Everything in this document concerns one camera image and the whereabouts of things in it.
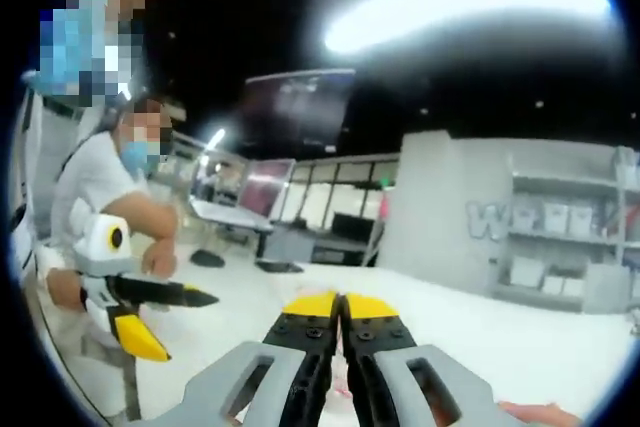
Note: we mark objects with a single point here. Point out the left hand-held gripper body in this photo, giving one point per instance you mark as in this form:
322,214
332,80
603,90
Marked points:
100,247

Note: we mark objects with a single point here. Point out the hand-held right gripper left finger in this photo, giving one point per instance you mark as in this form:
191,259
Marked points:
300,347

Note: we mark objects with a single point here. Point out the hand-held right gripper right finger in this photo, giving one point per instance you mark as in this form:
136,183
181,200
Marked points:
375,347

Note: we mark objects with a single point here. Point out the person's left hand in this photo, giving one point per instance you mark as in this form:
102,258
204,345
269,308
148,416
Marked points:
65,289

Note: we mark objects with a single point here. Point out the person's right hand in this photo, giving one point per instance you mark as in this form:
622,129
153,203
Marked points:
540,417

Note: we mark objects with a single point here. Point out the black pouch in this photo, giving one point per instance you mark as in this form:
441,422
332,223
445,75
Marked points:
207,258

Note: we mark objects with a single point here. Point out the black smartphone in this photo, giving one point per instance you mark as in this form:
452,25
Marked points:
277,266

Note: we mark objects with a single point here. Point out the grey office desk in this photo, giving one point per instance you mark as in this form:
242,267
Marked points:
225,212

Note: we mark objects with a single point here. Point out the small black monitor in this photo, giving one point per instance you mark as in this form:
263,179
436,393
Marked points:
352,225

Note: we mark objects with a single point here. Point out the desk monitor with pink screen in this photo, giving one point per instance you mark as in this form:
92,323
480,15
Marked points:
267,187

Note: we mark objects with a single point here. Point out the grey metal shelf unit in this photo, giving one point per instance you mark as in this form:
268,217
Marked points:
560,247

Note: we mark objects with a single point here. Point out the ceiling-hung dark screen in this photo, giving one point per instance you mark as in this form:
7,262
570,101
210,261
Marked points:
300,107

